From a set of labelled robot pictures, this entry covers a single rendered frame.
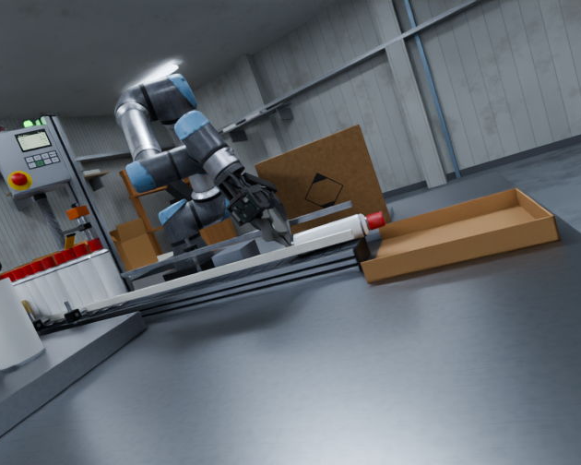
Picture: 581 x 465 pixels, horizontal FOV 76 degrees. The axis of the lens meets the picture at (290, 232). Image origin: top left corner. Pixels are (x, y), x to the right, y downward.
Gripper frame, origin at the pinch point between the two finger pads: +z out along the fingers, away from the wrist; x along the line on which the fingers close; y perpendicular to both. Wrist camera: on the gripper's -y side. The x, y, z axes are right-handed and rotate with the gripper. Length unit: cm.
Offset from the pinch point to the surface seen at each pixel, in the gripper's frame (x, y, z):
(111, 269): -50, 1, -25
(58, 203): -497, -387, -296
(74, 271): -59, 3, -31
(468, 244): 31.3, 13.4, 18.7
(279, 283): -5.8, 5.3, 6.5
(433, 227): 25.2, -11.8, 18.8
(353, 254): 12.4, 5.9, 10.5
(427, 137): 24, -598, 17
